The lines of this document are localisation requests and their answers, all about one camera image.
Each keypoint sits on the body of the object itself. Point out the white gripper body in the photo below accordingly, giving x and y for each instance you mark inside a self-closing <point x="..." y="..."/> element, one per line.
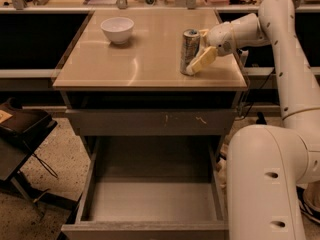
<point x="221" y="38"/>

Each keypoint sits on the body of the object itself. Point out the silver redbull can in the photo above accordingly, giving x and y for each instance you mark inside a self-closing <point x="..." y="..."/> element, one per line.
<point x="190" y="46"/>

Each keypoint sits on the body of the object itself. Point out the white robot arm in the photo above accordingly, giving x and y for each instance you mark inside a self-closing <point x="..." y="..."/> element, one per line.
<point x="265" y="164"/>

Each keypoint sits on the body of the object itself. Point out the grey drawer cabinet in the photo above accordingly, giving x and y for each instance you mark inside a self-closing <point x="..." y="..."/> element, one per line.
<point x="145" y="73"/>

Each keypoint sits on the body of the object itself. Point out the closed grey middle drawer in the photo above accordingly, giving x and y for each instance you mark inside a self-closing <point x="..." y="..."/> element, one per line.
<point x="150" y="122"/>

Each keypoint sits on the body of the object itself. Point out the open grey bottom drawer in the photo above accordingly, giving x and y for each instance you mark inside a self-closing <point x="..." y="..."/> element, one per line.
<point x="151" y="188"/>

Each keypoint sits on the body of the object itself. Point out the black wheeled stand leg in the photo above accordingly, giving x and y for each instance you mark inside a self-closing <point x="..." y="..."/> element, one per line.
<point x="261" y="119"/>

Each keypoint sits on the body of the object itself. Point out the white ceramic bowl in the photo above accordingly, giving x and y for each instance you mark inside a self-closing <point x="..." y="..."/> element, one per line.
<point x="117" y="30"/>

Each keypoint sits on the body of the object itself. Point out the black and white sneaker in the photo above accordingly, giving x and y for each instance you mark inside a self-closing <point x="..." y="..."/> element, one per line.
<point x="311" y="213"/>

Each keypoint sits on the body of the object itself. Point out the dark side table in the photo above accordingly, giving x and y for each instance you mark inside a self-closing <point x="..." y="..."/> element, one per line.
<point x="22" y="131"/>

